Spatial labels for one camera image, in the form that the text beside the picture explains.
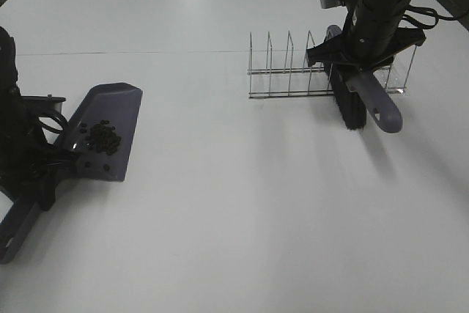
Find purple plastic dustpan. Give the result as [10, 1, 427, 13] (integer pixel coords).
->
[1, 83, 143, 265]

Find pile of coffee beans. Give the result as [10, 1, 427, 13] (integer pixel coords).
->
[79, 119, 122, 168]

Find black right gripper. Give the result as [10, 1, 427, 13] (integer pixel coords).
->
[306, 0, 426, 70]

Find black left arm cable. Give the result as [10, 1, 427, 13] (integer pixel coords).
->
[34, 109, 70, 145]

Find purple brush black bristles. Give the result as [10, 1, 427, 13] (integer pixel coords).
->
[325, 25, 403, 134]

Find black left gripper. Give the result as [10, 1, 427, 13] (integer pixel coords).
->
[1, 100, 81, 210]

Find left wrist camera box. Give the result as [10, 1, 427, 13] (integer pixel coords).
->
[23, 95, 67, 113]

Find metal wire dish rack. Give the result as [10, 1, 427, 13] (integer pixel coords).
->
[247, 33, 418, 99]

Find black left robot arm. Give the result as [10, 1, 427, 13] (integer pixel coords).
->
[1, 28, 79, 211]

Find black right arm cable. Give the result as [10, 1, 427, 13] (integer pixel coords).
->
[401, 4, 469, 31]

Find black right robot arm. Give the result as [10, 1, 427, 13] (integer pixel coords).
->
[306, 0, 425, 70]

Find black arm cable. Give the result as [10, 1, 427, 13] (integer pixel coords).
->
[401, 4, 469, 31]
[34, 109, 70, 145]

